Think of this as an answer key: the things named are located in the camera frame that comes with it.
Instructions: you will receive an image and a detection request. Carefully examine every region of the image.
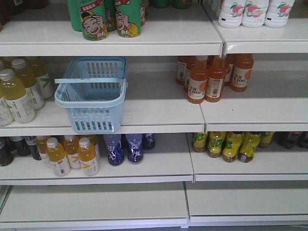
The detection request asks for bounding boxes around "light blue plastic basket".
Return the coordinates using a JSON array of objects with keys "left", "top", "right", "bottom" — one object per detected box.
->
[{"left": 55, "top": 56, "right": 128, "bottom": 134}]

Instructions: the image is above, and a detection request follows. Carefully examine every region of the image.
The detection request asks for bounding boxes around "blue sports drink bottle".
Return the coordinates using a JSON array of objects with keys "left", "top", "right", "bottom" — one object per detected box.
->
[
  {"left": 103, "top": 134, "right": 124, "bottom": 166},
  {"left": 125, "top": 133, "right": 143, "bottom": 164},
  {"left": 142, "top": 133, "right": 155, "bottom": 150}
]

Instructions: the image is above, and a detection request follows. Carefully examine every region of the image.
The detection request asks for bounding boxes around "white metal shelf unit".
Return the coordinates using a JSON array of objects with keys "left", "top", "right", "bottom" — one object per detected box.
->
[{"left": 0, "top": 0, "right": 308, "bottom": 231}]

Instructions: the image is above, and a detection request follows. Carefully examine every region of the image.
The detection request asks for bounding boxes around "orange C100 juice bottle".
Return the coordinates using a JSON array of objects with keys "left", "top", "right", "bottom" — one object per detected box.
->
[
  {"left": 230, "top": 53, "right": 254, "bottom": 92},
  {"left": 188, "top": 55, "right": 208, "bottom": 104},
  {"left": 205, "top": 55, "right": 226, "bottom": 103}
]

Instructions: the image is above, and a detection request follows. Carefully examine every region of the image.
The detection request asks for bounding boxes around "yellow lemon tea bottle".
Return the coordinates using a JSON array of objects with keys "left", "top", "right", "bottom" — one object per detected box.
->
[
  {"left": 238, "top": 131, "right": 261, "bottom": 163},
  {"left": 192, "top": 132, "right": 208, "bottom": 152},
  {"left": 207, "top": 131, "right": 227, "bottom": 158},
  {"left": 222, "top": 131, "right": 244, "bottom": 163}
]

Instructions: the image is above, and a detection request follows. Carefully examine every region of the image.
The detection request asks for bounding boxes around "orange vitamin drink bottle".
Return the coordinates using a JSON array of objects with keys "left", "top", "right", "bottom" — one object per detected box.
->
[
  {"left": 64, "top": 135, "right": 81, "bottom": 169},
  {"left": 78, "top": 137, "right": 99, "bottom": 176},
  {"left": 46, "top": 137, "right": 70, "bottom": 177}
]

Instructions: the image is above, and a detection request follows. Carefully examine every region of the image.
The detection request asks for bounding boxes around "green cartoon face can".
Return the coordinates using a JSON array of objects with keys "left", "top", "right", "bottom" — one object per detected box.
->
[
  {"left": 66, "top": 0, "right": 108, "bottom": 41},
  {"left": 115, "top": 0, "right": 141, "bottom": 38}
]

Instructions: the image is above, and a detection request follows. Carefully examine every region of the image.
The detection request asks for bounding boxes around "pale yellow drink bottle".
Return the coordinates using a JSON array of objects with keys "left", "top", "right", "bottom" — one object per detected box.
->
[
  {"left": 12, "top": 58, "right": 44, "bottom": 110},
  {"left": 0, "top": 69, "right": 35, "bottom": 124}
]

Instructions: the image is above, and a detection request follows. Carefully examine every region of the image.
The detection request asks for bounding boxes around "white peach drink bottle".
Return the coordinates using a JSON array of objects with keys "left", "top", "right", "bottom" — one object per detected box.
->
[
  {"left": 242, "top": 0, "right": 269, "bottom": 28},
  {"left": 264, "top": 0, "right": 294, "bottom": 28},
  {"left": 218, "top": 0, "right": 246, "bottom": 28}
]

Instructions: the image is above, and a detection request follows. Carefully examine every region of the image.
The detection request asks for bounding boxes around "cola bottle red label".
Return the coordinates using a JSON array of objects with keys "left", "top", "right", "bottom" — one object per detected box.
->
[{"left": 278, "top": 131, "right": 302, "bottom": 149}]

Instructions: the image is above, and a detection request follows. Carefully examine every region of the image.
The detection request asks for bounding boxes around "dark tea bottle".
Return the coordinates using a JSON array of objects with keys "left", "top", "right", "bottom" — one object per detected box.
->
[{"left": 0, "top": 137, "right": 13, "bottom": 167}]

